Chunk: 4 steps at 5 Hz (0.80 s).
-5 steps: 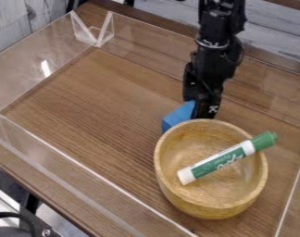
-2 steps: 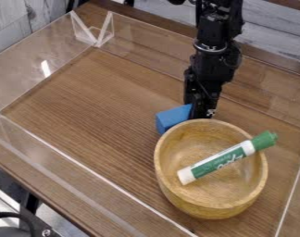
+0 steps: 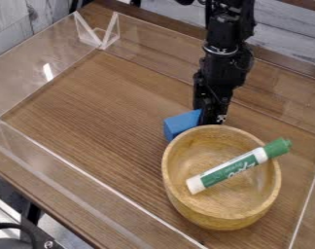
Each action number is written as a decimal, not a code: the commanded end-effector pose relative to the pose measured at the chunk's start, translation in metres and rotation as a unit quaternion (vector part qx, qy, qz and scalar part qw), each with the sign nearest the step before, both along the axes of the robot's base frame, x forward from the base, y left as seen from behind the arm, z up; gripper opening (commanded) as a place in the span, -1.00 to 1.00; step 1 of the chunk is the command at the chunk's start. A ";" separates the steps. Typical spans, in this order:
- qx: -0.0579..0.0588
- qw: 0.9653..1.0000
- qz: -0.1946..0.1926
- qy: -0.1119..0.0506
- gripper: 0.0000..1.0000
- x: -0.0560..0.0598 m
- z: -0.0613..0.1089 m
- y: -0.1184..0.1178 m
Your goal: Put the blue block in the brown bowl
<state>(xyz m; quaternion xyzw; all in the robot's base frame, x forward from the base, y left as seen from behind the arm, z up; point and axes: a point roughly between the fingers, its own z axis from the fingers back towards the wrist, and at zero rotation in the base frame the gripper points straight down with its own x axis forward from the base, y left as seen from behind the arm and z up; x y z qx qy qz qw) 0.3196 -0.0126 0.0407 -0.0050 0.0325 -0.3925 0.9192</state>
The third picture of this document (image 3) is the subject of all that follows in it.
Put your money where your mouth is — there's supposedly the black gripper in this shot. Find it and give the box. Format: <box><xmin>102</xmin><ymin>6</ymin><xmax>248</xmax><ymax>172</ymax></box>
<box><xmin>193</xmin><ymin>45</ymin><xmax>253</xmax><ymax>125</ymax></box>

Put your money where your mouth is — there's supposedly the blue foam block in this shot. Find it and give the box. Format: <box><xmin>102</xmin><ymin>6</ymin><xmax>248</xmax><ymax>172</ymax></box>
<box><xmin>162</xmin><ymin>109</ymin><xmax>202</xmax><ymax>141</ymax></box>

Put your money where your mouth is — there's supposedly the light wooden bowl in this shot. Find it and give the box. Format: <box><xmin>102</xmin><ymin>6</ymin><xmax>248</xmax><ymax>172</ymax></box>
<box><xmin>161</xmin><ymin>125</ymin><xmax>283</xmax><ymax>231</ymax></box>

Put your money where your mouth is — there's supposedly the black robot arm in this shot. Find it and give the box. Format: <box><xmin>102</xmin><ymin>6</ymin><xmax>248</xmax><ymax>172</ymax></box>
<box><xmin>176</xmin><ymin>0</ymin><xmax>256</xmax><ymax>125</ymax></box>

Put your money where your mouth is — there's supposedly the green and white marker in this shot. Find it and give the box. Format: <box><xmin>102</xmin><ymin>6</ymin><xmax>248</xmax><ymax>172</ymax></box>
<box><xmin>186</xmin><ymin>138</ymin><xmax>292</xmax><ymax>195</ymax></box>

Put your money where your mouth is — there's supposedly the clear acrylic tray wall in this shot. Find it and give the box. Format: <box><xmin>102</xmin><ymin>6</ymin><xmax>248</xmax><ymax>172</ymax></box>
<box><xmin>0</xmin><ymin>7</ymin><xmax>315</xmax><ymax>249</ymax></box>

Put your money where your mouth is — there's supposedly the black metal bracket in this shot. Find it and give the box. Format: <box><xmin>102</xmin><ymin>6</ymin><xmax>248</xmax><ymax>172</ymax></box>
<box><xmin>21</xmin><ymin>218</ymin><xmax>66</xmax><ymax>249</ymax></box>

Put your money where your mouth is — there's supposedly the black cable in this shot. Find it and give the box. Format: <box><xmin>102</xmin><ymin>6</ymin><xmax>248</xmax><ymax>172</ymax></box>
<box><xmin>0</xmin><ymin>223</ymin><xmax>38</xmax><ymax>249</ymax></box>

